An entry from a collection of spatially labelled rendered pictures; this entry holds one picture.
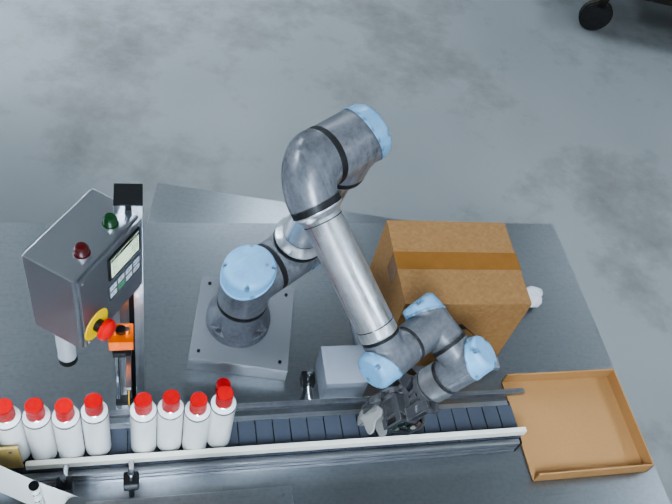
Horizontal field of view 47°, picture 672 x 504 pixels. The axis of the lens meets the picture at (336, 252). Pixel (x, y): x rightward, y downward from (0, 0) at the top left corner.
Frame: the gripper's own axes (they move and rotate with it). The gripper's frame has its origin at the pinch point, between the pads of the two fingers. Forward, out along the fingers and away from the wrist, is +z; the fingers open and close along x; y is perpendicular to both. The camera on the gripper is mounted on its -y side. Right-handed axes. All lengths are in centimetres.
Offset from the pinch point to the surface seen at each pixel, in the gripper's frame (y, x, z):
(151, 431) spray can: 2.3, -41.3, 17.8
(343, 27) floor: -272, 98, 51
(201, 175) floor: -161, 28, 92
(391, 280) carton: -27.2, 1.0, -16.2
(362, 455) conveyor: 5.8, 3.3, 5.0
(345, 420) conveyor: -2.5, 0.8, 5.9
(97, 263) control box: -3, -72, -20
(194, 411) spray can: 2.3, -38.1, 7.3
